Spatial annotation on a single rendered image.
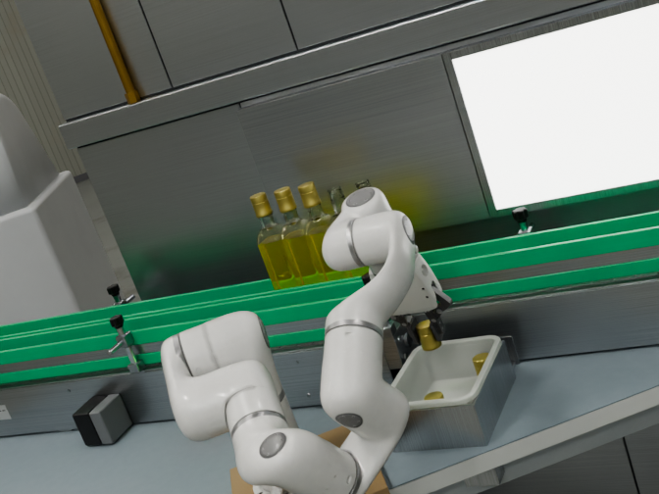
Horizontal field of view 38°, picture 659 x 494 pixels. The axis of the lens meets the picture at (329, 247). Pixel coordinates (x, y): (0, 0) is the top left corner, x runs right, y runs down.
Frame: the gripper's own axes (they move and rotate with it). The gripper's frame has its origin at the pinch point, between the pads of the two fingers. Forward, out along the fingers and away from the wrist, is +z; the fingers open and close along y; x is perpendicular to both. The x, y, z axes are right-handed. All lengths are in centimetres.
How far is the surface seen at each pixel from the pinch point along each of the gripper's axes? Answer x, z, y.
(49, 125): -675, 198, 721
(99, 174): -43, -24, 86
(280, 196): -25.4, -17.3, 30.9
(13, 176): -136, 11, 215
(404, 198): -36.4, -4.4, 12.0
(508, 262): -18.3, 2.3, -11.1
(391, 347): -4.7, 7.4, 11.2
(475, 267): -18.2, 2.1, -4.7
